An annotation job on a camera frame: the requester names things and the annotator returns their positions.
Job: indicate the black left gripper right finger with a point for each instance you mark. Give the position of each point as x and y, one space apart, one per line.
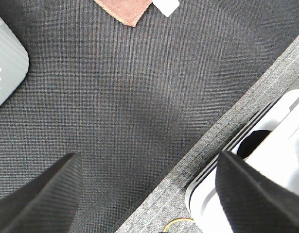
251 202

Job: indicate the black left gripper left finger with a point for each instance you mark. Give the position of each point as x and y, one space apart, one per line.
48 203

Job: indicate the brown towel with white tag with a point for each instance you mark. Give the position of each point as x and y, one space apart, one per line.
129 12

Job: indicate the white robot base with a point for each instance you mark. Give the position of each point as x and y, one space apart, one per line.
269 143

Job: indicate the black table cloth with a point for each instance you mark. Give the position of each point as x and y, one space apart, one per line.
131 101

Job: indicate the grey perforated laundry basket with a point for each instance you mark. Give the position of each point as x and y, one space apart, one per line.
14 62

